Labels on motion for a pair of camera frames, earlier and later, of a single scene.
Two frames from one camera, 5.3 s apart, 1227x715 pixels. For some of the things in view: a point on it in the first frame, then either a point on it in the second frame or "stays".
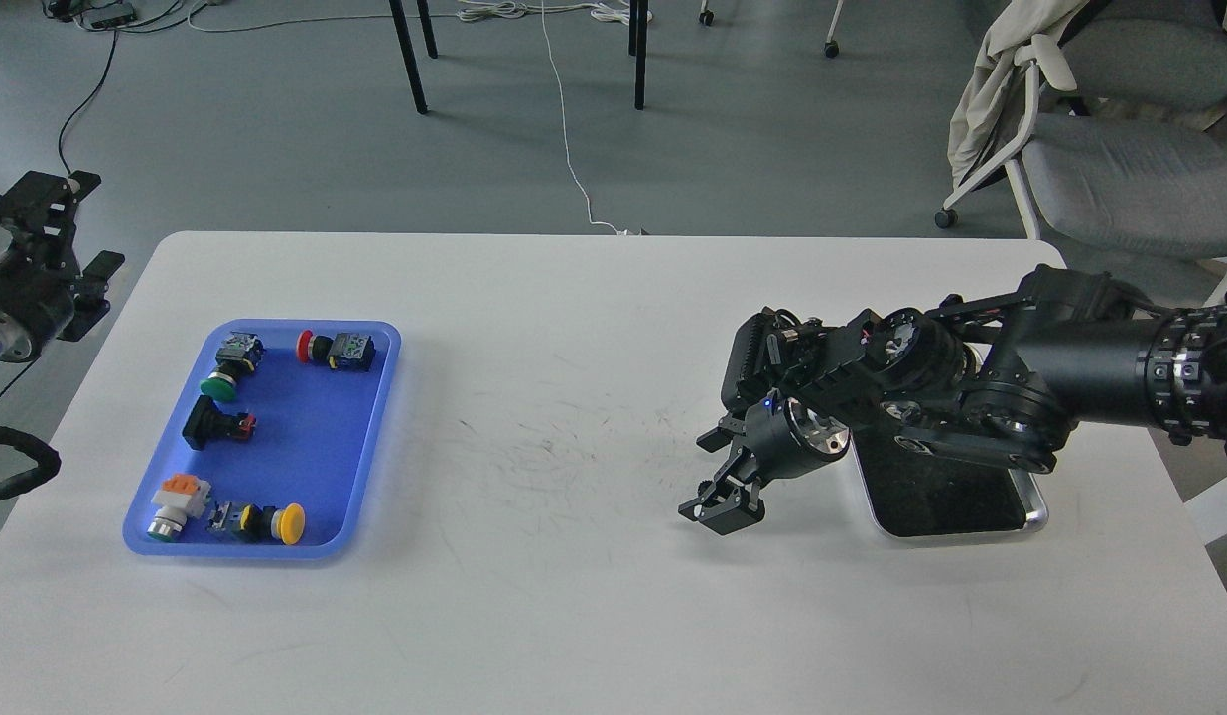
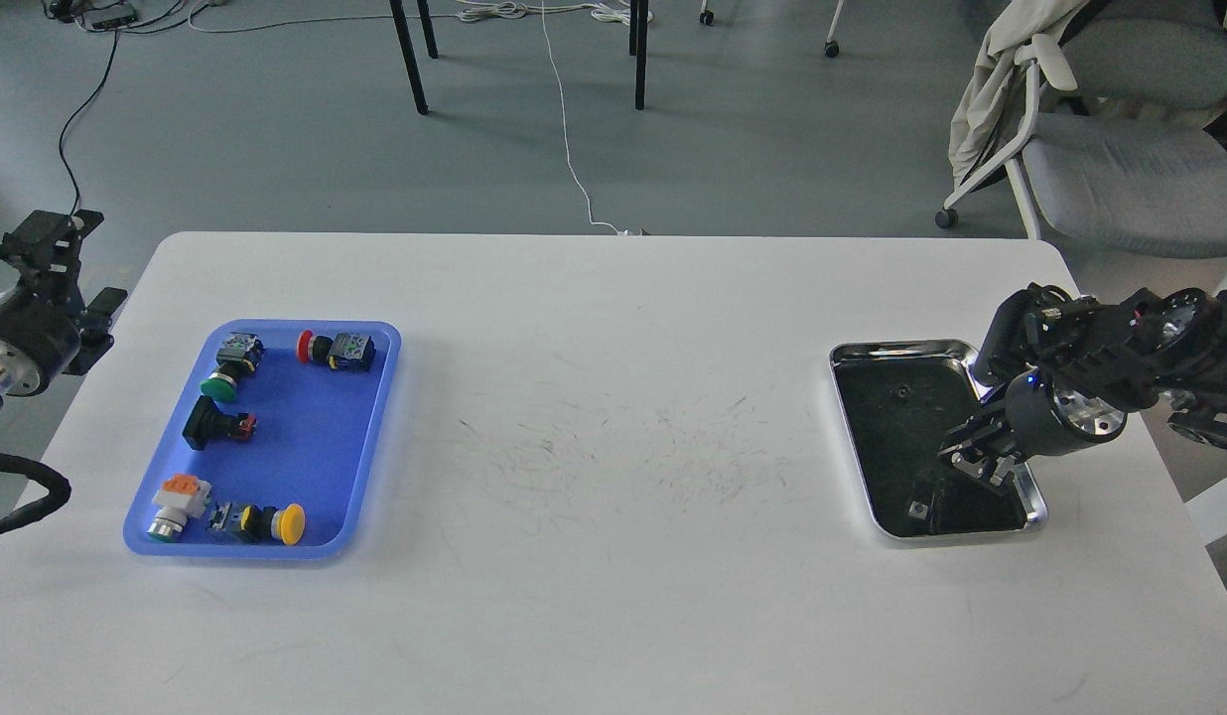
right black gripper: [784, 437] → [1046, 409]
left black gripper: [26, 289] → [28, 334]
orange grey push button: [182, 499] stays
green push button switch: [240, 354] stays
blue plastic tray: [269, 451] stays
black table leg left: [404, 32] stays
